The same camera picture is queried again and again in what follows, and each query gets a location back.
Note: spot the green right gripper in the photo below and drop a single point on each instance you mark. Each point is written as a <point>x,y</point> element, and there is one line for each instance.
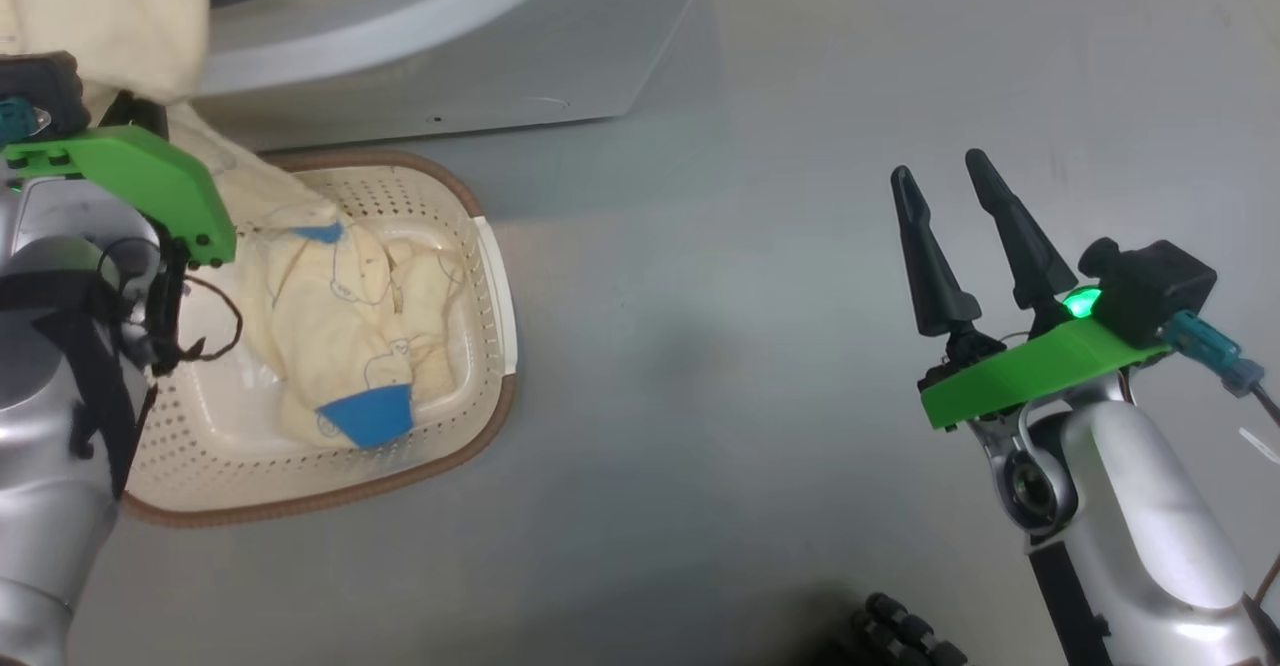
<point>1040,366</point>

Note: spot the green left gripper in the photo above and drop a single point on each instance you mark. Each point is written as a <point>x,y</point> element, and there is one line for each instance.
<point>130,166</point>

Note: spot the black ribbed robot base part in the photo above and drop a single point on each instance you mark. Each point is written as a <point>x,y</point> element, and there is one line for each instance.
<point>900,636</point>

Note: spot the white front-load washing machine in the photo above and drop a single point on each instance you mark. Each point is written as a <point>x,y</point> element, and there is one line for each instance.
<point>550,46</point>

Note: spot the cream perforated basket brown rim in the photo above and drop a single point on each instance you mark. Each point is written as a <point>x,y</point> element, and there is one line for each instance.
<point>200,456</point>

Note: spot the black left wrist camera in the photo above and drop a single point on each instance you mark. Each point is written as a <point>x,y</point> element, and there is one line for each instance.
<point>45,76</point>

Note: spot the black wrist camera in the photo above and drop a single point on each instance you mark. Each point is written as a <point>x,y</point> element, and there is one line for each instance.
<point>45,76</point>
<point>1160,286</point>

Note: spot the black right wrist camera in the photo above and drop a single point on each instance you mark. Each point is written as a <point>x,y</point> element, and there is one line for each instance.
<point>1160,286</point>

